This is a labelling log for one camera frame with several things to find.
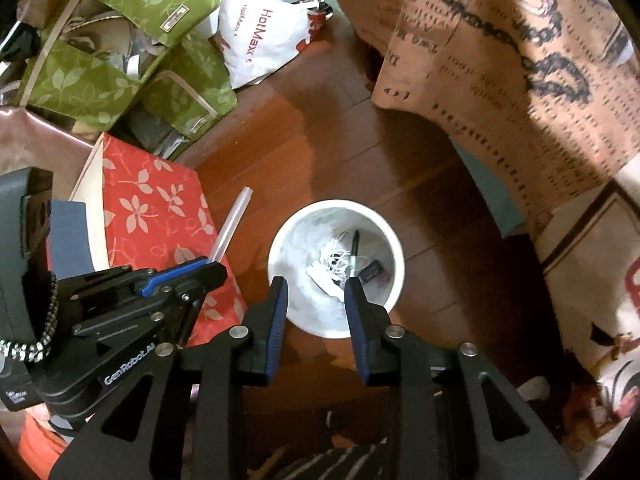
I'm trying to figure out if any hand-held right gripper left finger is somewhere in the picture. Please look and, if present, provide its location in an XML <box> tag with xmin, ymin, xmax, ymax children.
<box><xmin>47</xmin><ymin>276</ymin><xmax>290</xmax><ymax>480</ymax></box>

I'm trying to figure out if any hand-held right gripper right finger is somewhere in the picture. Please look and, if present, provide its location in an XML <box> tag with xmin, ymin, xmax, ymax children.
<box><xmin>344</xmin><ymin>279</ymin><xmax>581</xmax><ymax>480</ymax></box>

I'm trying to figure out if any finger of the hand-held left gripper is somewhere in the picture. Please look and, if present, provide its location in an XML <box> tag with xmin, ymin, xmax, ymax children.
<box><xmin>160</xmin><ymin>261</ymin><xmax>229</xmax><ymax>307</ymax></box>
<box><xmin>141</xmin><ymin>257</ymin><xmax>211</xmax><ymax>297</ymax></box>

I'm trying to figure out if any small black plastic piece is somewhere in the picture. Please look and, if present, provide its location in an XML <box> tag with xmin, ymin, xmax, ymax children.
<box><xmin>359</xmin><ymin>260</ymin><xmax>390</xmax><ymax>284</ymax></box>

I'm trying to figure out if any clear plastic straw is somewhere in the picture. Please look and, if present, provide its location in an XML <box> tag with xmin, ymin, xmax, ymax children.
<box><xmin>206</xmin><ymin>187</ymin><xmax>252</xmax><ymax>266</ymax></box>

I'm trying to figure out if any white round bin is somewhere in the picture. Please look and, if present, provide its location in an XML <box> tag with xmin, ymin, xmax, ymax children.
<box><xmin>267</xmin><ymin>200</ymin><xmax>406</xmax><ymax>338</ymax></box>

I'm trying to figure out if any crumpled white paper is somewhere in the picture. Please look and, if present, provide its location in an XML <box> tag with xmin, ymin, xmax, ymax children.
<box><xmin>307</xmin><ymin>265</ymin><xmax>346</xmax><ymax>304</ymax></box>

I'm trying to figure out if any black marker pen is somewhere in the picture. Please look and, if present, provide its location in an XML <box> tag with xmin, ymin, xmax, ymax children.
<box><xmin>348</xmin><ymin>230</ymin><xmax>362</xmax><ymax>279</ymax></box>

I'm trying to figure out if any red floral fabric box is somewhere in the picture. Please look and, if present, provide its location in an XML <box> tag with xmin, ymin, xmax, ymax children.
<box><xmin>50</xmin><ymin>132</ymin><xmax>248</xmax><ymax>346</ymax></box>

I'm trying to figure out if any brown glossy sheet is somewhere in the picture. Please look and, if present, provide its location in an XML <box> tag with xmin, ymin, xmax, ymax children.
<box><xmin>0</xmin><ymin>105</ymin><xmax>103</xmax><ymax>181</ymax></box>

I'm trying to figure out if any black white striped cloth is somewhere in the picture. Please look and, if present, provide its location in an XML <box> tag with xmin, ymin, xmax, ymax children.
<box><xmin>272</xmin><ymin>442</ymin><xmax>396</xmax><ymax>480</ymax></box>

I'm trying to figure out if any dark grey plastic bag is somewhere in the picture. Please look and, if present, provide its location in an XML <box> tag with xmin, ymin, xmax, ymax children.
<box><xmin>120</xmin><ymin>105</ymin><xmax>191</xmax><ymax>161</ymax></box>

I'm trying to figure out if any white sock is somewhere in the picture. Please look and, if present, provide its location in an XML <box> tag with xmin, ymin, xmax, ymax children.
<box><xmin>517</xmin><ymin>377</ymin><xmax>553</xmax><ymax>402</ymax></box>

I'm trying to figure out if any orange cloth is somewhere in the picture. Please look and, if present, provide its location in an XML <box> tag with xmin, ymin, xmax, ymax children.
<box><xmin>20</xmin><ymin>417</ymin><xmax>68</xmax><ymax>467</ymax></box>

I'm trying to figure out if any white plastic bag red print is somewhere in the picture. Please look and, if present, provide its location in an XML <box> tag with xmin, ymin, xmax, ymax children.
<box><xmin>217</xmin><ymin>0</ymin><xmax>321</xmax><ymax>91</ymax></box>

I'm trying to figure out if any newsprint pattern tablecloth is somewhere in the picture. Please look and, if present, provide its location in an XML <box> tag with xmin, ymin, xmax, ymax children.
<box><xmin>322</xmin><ymin>0</ymin><xmax>640</xmax><ymax>456</ymax></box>

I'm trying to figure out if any tangled white cable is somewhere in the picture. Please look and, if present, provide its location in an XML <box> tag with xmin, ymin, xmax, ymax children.
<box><xmin>315</xmin><ymin>240</ymin><xmax>353</xmax><ymax>281</ymax></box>

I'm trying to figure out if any black white braided lanyard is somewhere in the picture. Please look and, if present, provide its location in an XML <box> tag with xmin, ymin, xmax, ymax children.
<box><xmin>0</xmin><ymin>272</ymin><xmax>59</xmax><ymax>363</ymax></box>

